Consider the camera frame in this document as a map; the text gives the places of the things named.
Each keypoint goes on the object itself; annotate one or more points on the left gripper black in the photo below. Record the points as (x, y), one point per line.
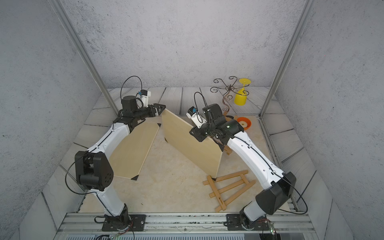
(154, 113)

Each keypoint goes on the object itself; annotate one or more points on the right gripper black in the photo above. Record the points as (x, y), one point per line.
(197, 134)

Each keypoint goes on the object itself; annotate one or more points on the wooden board black corners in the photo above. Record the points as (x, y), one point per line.
(206, 154)
(129, 156)

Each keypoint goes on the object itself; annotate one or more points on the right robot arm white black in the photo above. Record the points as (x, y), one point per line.
(278, 186)

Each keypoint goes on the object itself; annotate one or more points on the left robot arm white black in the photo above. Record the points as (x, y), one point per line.
(93, 169)

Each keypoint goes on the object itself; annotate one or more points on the metal scroll stand dark base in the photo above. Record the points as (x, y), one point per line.
(229, 92)

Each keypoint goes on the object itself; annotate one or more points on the yellow plastic wine glass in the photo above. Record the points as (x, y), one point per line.
(241, 95)

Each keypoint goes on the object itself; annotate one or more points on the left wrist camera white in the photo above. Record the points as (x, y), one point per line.
(145, 95)

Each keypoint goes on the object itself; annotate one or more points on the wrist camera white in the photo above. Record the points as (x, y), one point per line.
(145, 95)
(194, 115)

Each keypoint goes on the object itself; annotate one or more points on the orange bowl with white ring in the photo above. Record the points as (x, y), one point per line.
(244, 122)

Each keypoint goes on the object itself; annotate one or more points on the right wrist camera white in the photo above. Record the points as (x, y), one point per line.
(194, 115)

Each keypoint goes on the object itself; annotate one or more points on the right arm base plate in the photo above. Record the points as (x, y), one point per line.
(238, 222)

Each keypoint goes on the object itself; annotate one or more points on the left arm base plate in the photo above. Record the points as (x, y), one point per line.
(132, 222)

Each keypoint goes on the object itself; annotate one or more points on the aluminium mounting rail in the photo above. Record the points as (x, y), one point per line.
(186, 226)

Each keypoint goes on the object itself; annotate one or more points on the left metal frame post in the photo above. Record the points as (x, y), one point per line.
(70, 30)

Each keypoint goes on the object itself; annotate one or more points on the metal frame post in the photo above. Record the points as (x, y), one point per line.
(308, 7)
(70, 30)

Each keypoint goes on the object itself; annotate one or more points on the right metal frame post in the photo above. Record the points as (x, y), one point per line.
(308, 7)

